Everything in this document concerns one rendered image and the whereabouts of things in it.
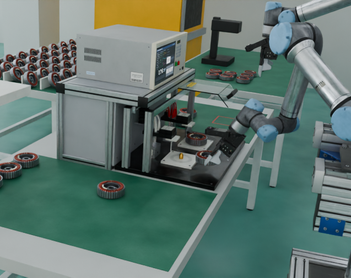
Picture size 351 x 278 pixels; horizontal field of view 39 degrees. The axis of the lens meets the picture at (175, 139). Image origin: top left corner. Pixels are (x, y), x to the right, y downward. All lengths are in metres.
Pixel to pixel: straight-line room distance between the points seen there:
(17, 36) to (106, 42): 4.11
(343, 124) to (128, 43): 1.00
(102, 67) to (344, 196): 1.18
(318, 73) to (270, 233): 1.79
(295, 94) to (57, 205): 1.04
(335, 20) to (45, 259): 6.29
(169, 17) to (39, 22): 1.51
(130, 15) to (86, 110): 3.94
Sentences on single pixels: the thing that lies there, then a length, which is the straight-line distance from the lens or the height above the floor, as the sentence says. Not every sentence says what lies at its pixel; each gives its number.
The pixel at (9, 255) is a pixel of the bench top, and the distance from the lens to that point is 1.72.
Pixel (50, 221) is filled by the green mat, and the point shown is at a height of 0.75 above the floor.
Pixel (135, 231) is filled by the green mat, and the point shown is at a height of 0.75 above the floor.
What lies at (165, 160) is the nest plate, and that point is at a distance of 2.33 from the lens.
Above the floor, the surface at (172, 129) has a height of 0.92.
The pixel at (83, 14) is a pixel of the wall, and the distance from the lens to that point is 8.55.
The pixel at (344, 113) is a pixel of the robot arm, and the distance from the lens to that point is 1.73.
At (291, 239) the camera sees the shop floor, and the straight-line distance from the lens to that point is 3.42.
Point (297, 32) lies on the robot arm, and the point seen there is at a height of 1.45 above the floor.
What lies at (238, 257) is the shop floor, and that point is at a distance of 3.13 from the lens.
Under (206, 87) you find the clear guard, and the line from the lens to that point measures 2.55.
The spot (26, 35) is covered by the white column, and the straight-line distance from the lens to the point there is 6.28.
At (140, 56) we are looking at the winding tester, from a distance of 2.23.
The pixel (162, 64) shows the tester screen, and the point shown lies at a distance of 2.30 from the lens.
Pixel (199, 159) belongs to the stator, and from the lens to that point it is 2.23.
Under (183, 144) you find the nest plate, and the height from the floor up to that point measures 0.78.
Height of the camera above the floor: 1.68
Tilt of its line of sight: 20 degrees down
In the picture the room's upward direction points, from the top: 4 degrees clockwise
